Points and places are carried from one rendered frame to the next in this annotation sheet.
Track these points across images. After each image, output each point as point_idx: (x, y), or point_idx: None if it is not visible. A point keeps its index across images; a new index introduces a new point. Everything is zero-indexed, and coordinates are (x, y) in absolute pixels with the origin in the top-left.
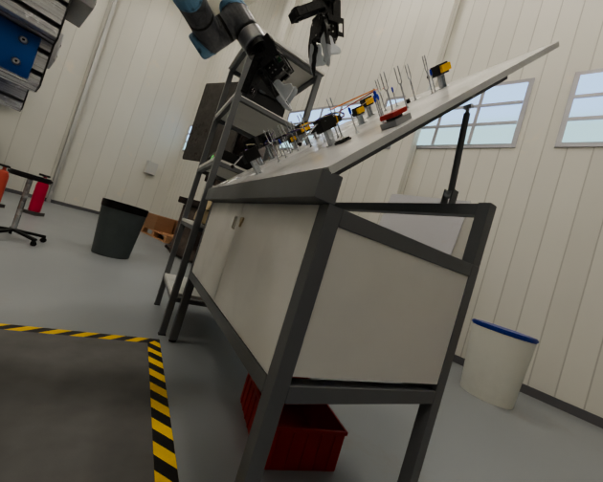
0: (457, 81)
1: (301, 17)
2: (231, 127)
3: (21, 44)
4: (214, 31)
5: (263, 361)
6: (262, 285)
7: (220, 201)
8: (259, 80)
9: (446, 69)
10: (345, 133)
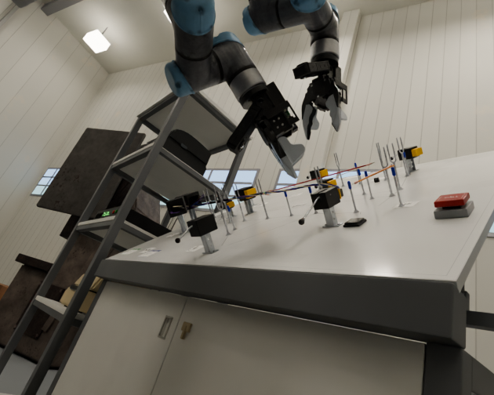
0: (426, 167)
1: (310, 74)
2: (144, 181)
3: None
4: (208, 65)
5: None
6: None
7: (127, 283)
8: (250, 134)
9: (419, 154)
10: None
